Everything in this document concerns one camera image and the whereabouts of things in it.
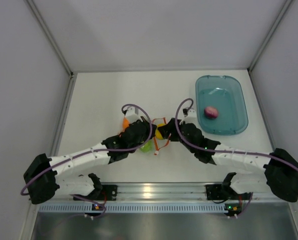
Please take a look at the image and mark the green toy apple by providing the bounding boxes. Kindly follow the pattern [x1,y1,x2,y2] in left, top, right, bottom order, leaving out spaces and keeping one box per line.
[140,141,153,153]

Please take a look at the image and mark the purple cable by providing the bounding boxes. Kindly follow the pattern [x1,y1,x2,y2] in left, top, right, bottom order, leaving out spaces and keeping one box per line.
[175,98,298,196]
[20,103,154,196]

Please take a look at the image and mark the orange toy ball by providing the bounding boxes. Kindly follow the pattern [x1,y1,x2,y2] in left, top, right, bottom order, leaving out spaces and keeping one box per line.
[122,117,130,131]

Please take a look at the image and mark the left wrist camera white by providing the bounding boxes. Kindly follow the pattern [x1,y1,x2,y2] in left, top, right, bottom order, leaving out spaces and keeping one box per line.
[124,106,141,124]

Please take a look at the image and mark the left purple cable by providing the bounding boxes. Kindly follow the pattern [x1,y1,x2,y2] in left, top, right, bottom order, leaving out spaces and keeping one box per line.
[20,103,154,196]

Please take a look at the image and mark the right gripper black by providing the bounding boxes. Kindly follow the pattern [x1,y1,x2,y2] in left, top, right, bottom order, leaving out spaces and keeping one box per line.
[159,118,197,154]

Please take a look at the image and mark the right aluminium frame post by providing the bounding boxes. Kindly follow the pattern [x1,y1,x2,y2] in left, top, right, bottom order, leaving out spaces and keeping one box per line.
[247,0,295,74]

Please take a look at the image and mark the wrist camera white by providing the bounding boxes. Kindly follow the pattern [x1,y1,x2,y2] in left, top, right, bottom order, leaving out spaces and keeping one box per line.
[124,106,141,124]
[183,108,197,124]

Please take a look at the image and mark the left aluminium frame post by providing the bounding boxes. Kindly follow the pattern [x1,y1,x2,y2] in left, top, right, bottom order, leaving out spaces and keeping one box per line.
[26,0,76,101]

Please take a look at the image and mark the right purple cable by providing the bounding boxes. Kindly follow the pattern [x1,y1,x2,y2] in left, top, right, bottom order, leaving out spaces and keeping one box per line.
[175,98,298,196]

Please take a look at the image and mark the aluminium mounting rail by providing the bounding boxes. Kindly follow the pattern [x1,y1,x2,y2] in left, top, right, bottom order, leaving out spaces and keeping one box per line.
[56,181,272,202]

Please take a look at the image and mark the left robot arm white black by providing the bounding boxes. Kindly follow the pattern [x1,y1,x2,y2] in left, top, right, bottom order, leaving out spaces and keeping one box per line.
[20,119,157,205]

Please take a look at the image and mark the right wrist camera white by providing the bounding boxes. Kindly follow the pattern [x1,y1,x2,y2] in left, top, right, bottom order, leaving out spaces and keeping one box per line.
[183,108,197,124]

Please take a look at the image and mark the purple toy onion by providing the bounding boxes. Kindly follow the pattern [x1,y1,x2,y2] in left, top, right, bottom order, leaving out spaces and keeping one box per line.
[204,106,219,119]

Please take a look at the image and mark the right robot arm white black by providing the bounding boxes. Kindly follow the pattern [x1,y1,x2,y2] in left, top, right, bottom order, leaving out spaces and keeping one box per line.
[157,118,298,203]

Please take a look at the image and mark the grey slotted cable duct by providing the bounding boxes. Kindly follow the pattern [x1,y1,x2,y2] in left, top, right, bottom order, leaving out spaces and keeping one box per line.
[39,202,239,214]

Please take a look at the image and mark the clear zip top bag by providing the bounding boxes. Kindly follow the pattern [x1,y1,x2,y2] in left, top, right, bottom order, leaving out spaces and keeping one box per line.
[149,117,170,156]

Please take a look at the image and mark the yellow toy lemon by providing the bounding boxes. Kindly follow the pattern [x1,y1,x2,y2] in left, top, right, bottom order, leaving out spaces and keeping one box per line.
[155,123,165,140]

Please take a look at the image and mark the blue plastic basin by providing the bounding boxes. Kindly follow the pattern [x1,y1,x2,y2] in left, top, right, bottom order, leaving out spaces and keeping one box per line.
[195,75,249,136]

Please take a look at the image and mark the aluminium frame post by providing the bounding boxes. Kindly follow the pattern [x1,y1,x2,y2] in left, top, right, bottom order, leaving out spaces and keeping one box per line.
[247,0,295,74]
[26,0,76,101]

